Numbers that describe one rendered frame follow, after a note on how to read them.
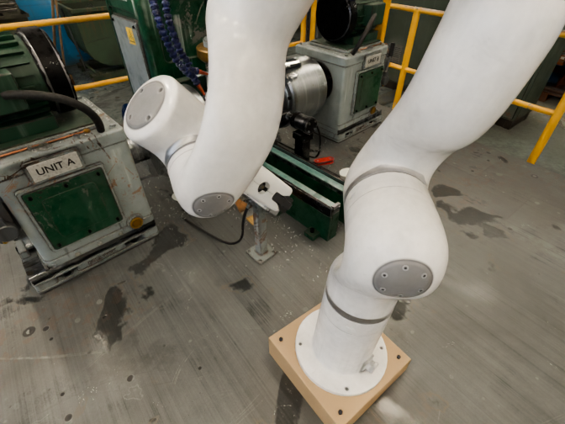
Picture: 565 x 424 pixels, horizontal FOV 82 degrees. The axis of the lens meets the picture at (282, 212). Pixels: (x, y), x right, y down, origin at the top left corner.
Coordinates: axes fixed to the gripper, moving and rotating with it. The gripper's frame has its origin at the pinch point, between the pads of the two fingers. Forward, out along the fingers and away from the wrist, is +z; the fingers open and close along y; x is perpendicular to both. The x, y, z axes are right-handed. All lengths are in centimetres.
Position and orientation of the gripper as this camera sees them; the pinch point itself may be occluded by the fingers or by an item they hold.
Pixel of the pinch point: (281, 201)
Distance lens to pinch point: 62.0
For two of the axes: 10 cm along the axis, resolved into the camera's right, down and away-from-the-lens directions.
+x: -5.7, 8.2, 0.1
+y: -6.8, -4.7, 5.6
